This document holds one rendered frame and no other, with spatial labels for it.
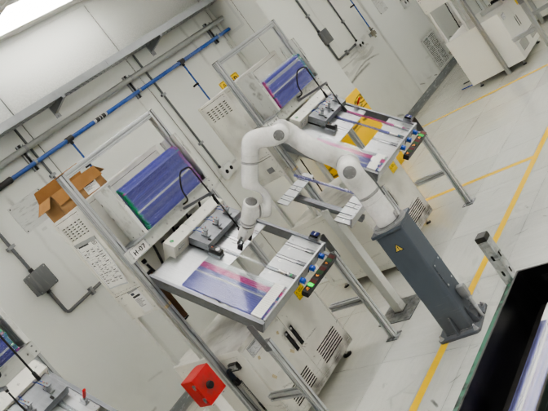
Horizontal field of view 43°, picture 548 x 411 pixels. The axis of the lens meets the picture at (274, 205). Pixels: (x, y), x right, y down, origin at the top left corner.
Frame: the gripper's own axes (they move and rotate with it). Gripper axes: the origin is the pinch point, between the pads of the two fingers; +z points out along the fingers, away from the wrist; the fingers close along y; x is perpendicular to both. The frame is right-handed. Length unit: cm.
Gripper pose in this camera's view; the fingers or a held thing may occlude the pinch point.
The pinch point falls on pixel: (244, 243)
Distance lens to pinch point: 377.7
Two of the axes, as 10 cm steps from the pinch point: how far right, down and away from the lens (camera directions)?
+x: 8.6, 4.3, -2.8
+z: -1.4, 7.2, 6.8
